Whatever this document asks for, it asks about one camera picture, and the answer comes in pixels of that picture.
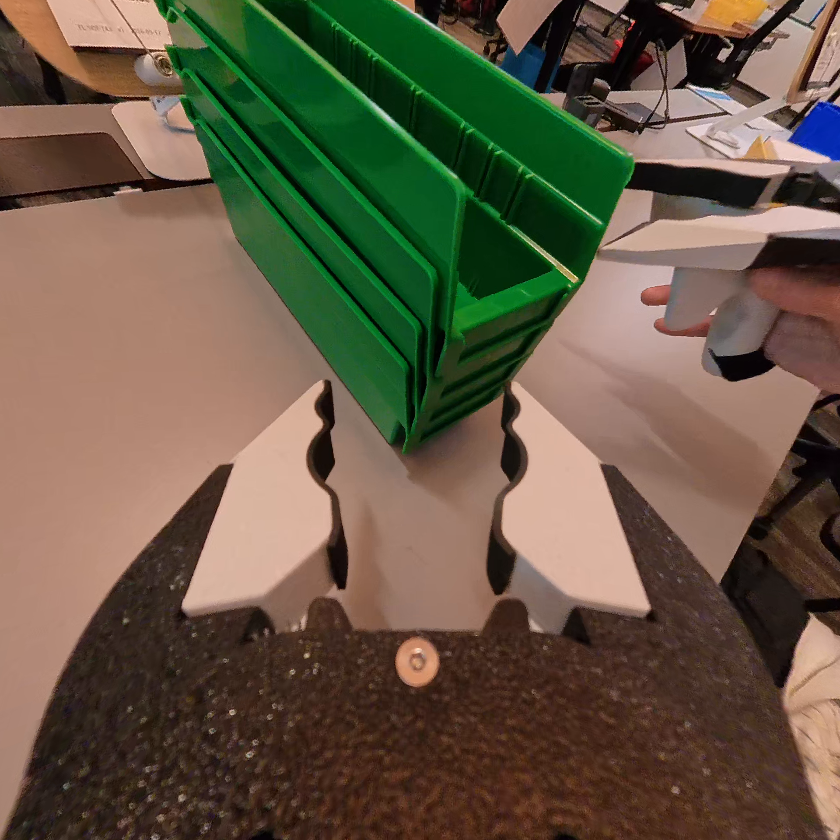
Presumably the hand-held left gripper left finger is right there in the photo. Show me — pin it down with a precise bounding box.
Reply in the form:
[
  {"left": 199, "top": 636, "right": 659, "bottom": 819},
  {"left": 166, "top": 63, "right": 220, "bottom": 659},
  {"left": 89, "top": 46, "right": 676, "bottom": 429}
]
[{"left": 182, "top": 379, "right": 349, "bottom": 633}]

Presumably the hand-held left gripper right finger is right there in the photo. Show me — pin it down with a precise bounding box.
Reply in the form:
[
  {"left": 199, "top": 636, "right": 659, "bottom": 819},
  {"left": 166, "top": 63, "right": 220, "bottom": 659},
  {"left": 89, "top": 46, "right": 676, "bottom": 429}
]
[{"left": 486, "top": 382, "right": 652, "bottom": 635}]

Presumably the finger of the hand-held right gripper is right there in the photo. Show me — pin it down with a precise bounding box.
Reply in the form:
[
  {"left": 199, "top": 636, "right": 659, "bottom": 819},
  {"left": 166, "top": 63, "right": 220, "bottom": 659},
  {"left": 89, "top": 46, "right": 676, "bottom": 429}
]
[
  {"left": 622, "top": 157, "right": 793, "bottom": 211},
  {"left": 595, "top": 206, "right": 840, "bottom": 270}
]

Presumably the green plastic bin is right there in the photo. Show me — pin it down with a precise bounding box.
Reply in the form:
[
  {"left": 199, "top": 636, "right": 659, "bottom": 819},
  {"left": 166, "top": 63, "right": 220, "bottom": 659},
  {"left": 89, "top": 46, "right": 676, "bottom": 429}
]
[
  {"left": 164, "top": 42, "right": 555, "bottom": 382},
  {"left": 156, "top": 0, "right": 636, "bottom": 343},
  {"left": 176, "top": 69, "right": 529, "bottom": 421},
  {"left": 187, "top": 98, "right": 509, "bottom": 455}
]

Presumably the person's right hand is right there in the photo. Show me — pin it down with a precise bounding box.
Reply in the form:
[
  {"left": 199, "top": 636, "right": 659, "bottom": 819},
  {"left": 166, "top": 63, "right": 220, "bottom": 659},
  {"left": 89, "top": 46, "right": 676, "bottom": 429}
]
[{"left": 640, "top": 266, "right": 840, "bottom": 396}]

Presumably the white tablet stand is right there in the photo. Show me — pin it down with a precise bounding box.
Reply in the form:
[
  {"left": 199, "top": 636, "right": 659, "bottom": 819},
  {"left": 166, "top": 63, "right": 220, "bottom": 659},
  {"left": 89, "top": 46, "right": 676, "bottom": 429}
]
[{"left": 686, "top": 97, "right": 796, "bottom": 160}]

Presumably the blue plastic bin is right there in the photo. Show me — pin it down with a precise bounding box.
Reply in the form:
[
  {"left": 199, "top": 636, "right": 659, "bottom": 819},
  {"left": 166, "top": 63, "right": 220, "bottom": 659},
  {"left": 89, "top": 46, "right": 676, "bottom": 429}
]
[{"left": 786, "top": 100, "right": 840, "bottom": 163}]

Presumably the grey hanging sheet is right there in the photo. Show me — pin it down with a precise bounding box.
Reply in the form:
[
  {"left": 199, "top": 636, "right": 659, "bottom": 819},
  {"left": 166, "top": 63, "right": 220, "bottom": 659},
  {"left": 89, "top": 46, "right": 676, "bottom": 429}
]
[
  {"left": 632, "top": 42, "right": 688, "bottom": 93},
  {"left": 495, "top": 0, "right": 567, "bottom": 56}
]

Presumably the black power brick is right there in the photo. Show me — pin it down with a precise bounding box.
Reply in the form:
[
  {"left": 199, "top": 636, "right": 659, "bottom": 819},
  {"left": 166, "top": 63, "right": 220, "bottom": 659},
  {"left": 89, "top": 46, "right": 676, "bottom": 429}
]
[{"left": 602, "top": 98, "right": 668, "bottom": 133}]

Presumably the black charger dock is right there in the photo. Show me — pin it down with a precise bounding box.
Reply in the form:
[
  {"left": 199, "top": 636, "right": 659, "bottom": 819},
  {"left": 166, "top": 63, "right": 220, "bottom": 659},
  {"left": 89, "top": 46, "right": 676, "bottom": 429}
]
[{"left": 563, "top": 61, "right": 613, "bottom": 130}]

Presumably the blue bag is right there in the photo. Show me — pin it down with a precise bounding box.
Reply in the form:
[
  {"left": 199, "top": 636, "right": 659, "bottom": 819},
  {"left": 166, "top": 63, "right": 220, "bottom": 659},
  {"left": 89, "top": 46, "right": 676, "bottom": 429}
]
[{"left": 500, "top": 45, "right": 560, "bottom": 94}]

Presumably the white stand knob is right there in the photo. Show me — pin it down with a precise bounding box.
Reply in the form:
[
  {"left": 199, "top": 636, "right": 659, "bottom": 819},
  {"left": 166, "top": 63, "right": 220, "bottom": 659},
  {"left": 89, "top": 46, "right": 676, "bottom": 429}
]
[{"left": 133, "top": 51, "right": 186, "bottom": 88}]

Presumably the instruction sheet on board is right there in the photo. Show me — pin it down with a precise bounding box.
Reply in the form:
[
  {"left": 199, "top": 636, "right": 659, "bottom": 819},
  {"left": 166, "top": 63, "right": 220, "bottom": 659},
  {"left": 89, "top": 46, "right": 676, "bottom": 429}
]
[{"left": 0, "top": 0, "right": 193, "bottom": 99}]

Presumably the instruction poster sheet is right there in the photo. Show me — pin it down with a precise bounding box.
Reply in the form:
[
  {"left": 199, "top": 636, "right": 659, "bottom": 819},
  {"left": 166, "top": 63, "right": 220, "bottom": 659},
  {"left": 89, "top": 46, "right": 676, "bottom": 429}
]
[{"left": 46, "top": 0, "right": 173, "bottom": 53}]

